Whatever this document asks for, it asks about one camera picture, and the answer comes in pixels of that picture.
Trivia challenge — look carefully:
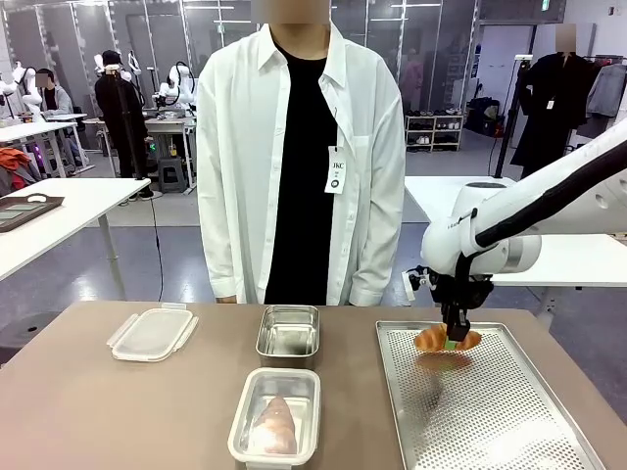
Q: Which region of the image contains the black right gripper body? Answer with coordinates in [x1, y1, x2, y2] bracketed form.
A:
[429, 271, 495, 319]

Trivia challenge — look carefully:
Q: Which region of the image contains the golden croissant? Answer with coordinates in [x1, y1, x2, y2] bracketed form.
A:
[252, 395, 299, 455]
[413, 322, 484, 353]

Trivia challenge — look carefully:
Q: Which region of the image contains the clear plastic clip lid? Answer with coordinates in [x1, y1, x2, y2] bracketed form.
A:
[106, 303, 200, 364]
[226, 366, 323, 467]

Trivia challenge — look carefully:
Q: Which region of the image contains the person's right forearm white sleeve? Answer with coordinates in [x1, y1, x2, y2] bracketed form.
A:
[196, 185, 246, 301]

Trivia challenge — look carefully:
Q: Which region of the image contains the person's left forearm white sleeve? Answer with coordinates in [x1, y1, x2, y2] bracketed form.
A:
[348, 185, 407, 307]

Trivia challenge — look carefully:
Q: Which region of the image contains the steel container with dark stain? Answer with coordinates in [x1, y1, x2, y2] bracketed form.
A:
[255, 304, 321, 371]

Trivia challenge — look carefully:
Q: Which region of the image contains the clean steel container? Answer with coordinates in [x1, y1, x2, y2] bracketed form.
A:
[228, 369, 321, 465]

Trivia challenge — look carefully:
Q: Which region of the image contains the perforated metal baking tray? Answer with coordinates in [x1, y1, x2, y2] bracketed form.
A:
[375, 320, 608, 470]

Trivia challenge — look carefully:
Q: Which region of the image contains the wooden shoe rack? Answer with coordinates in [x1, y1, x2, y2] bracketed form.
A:
[404, 113, 464, 153]

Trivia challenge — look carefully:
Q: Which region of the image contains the black bag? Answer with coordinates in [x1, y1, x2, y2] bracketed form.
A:
[467, 97, 502, 134]

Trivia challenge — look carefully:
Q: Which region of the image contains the black light stand pole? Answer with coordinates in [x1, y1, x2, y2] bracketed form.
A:
[493, 55, 534, 180]

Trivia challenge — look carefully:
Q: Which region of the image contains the white clothing tag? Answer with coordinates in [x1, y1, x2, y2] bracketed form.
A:
[323, 145, 349, 196]

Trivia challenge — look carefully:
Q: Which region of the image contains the figure in black coat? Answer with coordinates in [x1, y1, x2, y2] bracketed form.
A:
[509, 23, 597, 180]

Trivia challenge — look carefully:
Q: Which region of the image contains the grey hanging jacket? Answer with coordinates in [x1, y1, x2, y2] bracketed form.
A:
[585, 63, 627, 119]

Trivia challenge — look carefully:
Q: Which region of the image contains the person in white shirt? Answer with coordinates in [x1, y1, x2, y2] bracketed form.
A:
[195, 0, 407, 307]

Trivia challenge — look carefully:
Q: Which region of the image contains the grey step stool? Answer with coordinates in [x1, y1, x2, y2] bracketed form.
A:
[156, 157, 190, 193]

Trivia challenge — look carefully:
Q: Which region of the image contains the grey background work table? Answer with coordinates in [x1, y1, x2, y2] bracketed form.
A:
[82, 115, 198, 190]

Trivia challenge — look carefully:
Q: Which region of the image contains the white table with brown tray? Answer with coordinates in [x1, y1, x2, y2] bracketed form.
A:
[0, 176, 152, 301]

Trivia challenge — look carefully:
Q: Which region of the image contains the person in black with cap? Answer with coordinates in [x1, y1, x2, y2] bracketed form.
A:
[94, 50, 154, 200]

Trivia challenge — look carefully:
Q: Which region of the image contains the brown serving tray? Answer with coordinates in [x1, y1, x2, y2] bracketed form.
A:
[0, 193, 66, 234]

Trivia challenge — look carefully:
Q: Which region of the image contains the seated person grey top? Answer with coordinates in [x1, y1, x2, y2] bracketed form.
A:
[36, 68, 83, 173]

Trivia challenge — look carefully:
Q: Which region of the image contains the white background work table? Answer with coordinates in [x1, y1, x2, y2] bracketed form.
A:
[0, 120, 97, 178]

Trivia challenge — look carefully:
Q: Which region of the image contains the orange cloth pile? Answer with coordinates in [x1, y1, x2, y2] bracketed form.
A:
[0, 146, 43, 198]

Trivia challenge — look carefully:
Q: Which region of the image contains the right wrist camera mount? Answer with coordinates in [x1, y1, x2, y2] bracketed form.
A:
[401, 266, 440, 303]

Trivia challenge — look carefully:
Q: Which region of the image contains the black right arm cable sleeve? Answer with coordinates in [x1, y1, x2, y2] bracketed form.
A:
[453, 140, 627, 314]

